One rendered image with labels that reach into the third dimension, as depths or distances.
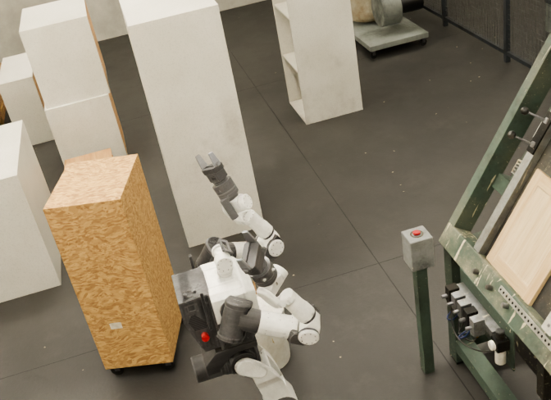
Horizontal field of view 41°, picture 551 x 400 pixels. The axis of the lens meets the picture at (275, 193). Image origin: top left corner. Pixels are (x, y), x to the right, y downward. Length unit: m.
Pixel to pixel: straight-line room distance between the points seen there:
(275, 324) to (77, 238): 1.64
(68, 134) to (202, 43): 2.34
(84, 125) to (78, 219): 3.00
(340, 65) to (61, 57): 2.52
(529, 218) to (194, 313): 1.54
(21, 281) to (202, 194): 1.45
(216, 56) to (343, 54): 2.18
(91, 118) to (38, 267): 1.82
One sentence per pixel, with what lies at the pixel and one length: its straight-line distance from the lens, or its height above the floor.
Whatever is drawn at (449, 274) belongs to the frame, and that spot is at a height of 0.63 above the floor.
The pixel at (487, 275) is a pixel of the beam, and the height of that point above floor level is 0.88.
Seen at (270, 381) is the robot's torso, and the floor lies 0.81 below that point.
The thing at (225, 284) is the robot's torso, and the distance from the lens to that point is 2.84.
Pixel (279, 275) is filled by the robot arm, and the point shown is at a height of 1.52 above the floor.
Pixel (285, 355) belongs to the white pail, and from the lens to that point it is 4.39.
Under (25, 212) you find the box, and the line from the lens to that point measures 5.35.
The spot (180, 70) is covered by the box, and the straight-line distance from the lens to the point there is 4.99.
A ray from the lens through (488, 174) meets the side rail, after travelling 3.71.
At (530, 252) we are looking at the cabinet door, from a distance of 3.38.
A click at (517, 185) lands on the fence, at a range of 3.50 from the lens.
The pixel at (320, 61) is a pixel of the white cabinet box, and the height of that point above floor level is 0.60.
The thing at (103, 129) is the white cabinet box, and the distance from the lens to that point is 6.93.
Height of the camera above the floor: 3.06
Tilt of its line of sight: 31 degrees down
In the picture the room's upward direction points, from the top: 11 degrees counter-clockwise
